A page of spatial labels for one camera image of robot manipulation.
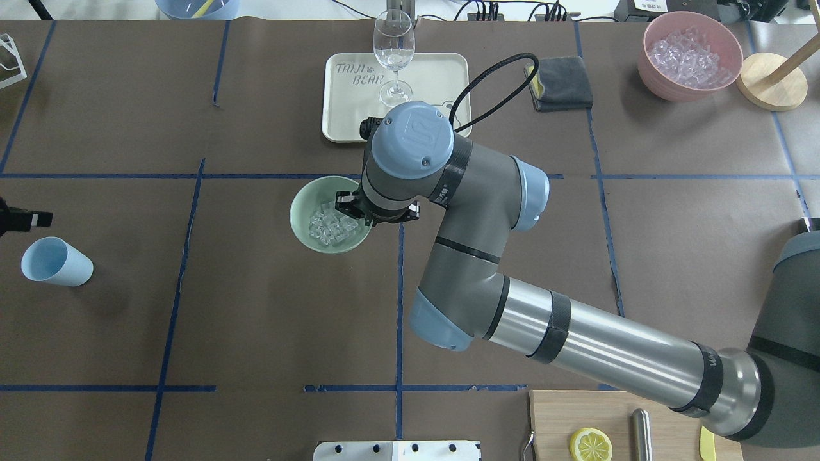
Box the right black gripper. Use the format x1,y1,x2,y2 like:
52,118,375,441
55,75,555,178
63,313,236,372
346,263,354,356
334,191,421,227

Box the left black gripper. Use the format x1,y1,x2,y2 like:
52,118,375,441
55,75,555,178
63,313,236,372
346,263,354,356
0,197,53,237

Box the green bowl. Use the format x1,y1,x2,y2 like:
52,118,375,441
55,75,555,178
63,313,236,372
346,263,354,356
290,176,371,254

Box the light blue cup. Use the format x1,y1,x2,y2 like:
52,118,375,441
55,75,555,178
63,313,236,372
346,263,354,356
20,236,94,287

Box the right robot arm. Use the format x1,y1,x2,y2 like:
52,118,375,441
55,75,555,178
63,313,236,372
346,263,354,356
336,102,818,448

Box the ice cubes in green bowl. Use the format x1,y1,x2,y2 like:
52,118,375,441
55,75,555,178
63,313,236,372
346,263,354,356
308,202,361,247

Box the blue bowl with fork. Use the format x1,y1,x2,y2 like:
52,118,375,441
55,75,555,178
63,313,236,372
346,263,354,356
154,1,242,20

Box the pink bowl with ice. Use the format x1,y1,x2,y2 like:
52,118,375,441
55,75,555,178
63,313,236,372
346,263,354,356
638,12,744,102

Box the cream bear tray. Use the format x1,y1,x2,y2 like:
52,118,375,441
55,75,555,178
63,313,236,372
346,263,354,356
322,53,471,143

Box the wine glass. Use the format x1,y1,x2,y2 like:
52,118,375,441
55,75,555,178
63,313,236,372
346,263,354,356
373,8,416,108

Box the grey folded cloth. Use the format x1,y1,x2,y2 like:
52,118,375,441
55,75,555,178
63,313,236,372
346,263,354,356
529,56,593,113

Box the wooden cutting board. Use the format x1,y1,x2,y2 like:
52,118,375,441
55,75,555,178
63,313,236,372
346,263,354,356
529,389,744,461

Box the lemon half slice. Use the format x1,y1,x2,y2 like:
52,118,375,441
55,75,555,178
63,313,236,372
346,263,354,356
568,427,613,461

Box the yellow plastic knife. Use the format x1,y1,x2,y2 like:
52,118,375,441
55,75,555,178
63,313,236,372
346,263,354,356
699,426,717,461

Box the wooden stand round base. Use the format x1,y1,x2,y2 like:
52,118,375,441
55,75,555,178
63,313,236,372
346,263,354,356
736,34,819,111

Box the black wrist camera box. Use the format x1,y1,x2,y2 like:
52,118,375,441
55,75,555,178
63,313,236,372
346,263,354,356
358,117,383,141

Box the white wire cup rack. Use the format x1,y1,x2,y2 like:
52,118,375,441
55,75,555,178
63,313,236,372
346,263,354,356
1,34,28,88

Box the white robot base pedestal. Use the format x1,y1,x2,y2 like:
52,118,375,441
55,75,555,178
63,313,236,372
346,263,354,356
313,440,482,460

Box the metal handled knife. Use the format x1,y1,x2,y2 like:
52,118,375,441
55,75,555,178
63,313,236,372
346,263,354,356
630,408,654,460

